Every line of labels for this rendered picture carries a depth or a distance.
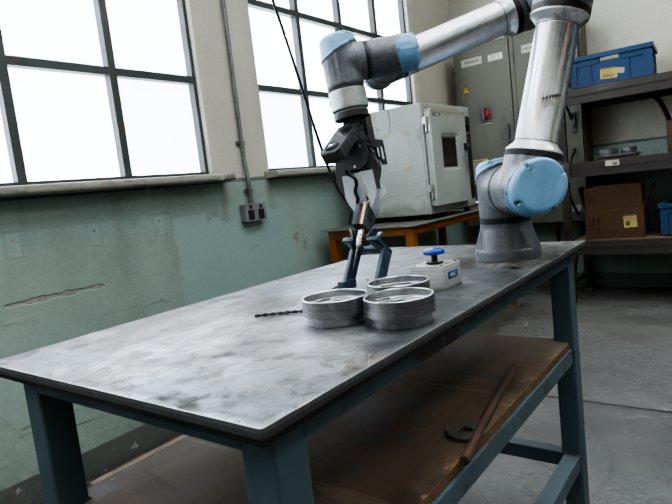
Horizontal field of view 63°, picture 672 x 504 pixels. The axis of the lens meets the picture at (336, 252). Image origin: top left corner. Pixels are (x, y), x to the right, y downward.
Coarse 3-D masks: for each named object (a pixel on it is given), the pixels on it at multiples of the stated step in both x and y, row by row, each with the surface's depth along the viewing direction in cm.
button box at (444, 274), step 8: (416, 264) 106; (424, 264) 105; (432, 264) 103; (440, 264) 102; (448, 264) 101; (456, 264) 104; (416, 272) 103; (424, 272) 102; (432, 272) 101; (440, 272) 100; (448, 272) 101; (456, 272) 104; (432, 280) 102; (440, 280) 101; (448, 280) 101; (456, 280) 104; (432, 288) 102; (440, 288) 101; (448, 288) 101
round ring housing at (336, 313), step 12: (348, 288) 91; (312, 300) 90; (336, 300) 88; (348, 300) 82; (360, 300) 83; (312, 312) 83; (324, 312) 82; (336, 312) 81; (348, 312) 82; (360, 312) 83; (312, 324) 84; (324, 324) 83; (336, 324) 82; (348, 324) 82
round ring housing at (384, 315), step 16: (400, 288) 86; (416, 288) 85; (368, 304) 79; (384, 304) 77; (400, 304) 76; (416, 304) 76; (432, 304) 78; (384, 320) 77; (400, 320) 76; (416, 320) 77
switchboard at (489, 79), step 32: (480, 64) 449; (512, 64) 435; (480, 96) 453; (512, 96) 439; (480, 128) 458; (512, 128) 442; (576, 128) 413; (480, 160) 462; (576, 160) 417; (576, 192) 421
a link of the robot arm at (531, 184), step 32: (544, 0) 109; (576, 0) 106; (544, 32) 110; (576, 32) 110; (544, 64) 110; (544, 96) 110; (544, 128) 110; (512, 160) 112; (544, 160) 108; (512, 192) 110; (544, 192) 109
